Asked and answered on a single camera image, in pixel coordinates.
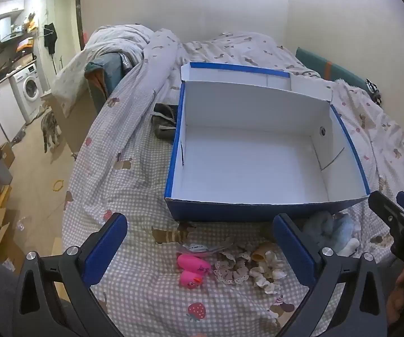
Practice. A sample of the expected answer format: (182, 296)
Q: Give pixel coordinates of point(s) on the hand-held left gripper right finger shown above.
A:
(293, 249)

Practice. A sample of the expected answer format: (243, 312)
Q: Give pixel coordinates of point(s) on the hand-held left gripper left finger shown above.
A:
(105, 249)

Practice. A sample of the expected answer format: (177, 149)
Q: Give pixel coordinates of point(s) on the cream scrunchie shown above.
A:
(267, 273)

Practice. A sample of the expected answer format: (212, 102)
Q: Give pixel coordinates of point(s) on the light blue plush toy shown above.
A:
(328, 228)

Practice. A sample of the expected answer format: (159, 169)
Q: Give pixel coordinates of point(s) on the beige lace-trimmed sock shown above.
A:
(231, 270)

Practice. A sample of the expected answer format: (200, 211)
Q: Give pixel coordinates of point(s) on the blue cardboard box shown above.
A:
(251, 161)

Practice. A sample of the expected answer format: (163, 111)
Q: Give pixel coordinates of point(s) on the clear plastic packet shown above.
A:
(196, 248)

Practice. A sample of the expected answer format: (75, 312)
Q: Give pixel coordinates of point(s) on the black and white pouch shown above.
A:
(374, 89)

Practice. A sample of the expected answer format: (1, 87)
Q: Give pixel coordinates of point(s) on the tabby cat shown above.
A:
(50, 130)

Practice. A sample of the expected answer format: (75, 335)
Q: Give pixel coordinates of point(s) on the olive fabric slipper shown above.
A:
(165, 123)

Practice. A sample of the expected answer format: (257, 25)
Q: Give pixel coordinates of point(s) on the green board orange stripe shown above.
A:
(328, 65)

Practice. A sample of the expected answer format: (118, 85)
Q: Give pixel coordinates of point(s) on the teal cushion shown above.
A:
(100, 73)

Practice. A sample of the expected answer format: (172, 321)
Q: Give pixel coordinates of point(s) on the washing machine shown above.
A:
(28, 87)

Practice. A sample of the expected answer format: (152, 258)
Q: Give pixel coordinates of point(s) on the black hanging garment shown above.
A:
(50, 37)

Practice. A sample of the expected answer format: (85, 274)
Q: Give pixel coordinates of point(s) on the white water heater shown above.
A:
(5, 28)

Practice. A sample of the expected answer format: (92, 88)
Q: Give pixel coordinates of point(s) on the dark wall strip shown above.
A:
(79, 17)

